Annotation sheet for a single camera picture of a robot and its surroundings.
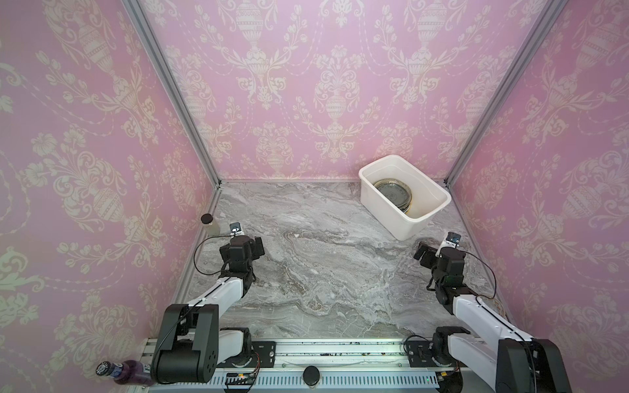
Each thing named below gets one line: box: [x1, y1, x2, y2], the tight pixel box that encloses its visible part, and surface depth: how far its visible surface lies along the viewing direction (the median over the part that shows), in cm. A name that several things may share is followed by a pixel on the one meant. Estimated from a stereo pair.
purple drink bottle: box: [95, 359, 154, 387], surface depth 58 cm
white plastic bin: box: [358, 154, 452, 241], surface depth 104 cm
